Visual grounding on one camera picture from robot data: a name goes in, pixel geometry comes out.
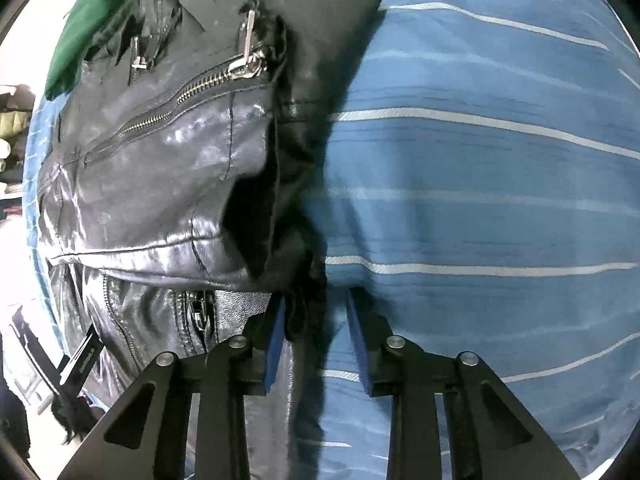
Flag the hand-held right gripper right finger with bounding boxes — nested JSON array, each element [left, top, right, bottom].
[[346, 287, 583, 480]]

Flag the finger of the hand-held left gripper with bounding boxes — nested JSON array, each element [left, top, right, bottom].
[[50, 327, 106, 413]]

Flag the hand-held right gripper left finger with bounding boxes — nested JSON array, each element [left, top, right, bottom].
[[56, 294, 288, 480]]

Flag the black leather jacket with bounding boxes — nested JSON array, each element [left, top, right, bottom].
[[37, 0, 385, 480]]

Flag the blue striped bed sheet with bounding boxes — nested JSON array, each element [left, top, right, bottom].
[[25, 0, 640, 480]]

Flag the green garment with striped cuff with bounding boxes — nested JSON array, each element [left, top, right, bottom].
[[44, 0, 193, 101]]

